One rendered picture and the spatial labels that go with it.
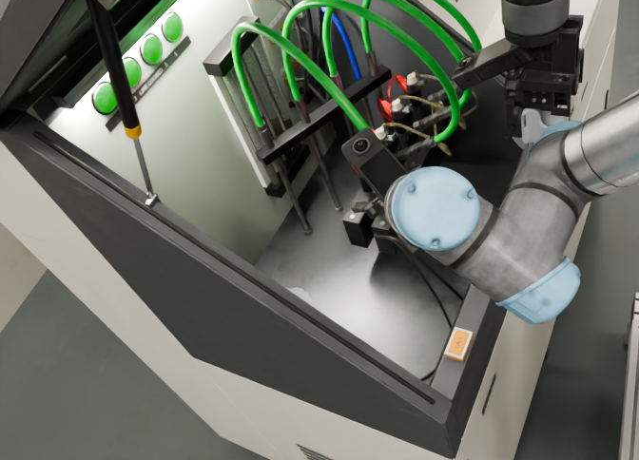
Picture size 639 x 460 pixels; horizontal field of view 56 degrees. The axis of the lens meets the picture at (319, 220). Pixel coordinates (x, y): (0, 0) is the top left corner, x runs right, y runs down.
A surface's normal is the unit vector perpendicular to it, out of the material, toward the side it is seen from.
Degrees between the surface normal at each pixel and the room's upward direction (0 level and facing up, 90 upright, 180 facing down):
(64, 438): 0
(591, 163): 73
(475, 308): 0
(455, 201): 45
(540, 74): 0
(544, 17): 90
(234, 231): 90
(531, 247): 34
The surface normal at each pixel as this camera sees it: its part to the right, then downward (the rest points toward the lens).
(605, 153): -0.80, 0.40
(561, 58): -0.44, 0.75
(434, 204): -0.03, 0.04
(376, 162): -0.31, -0.33
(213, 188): 0.86, 0.19
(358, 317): -0.26, -0.63
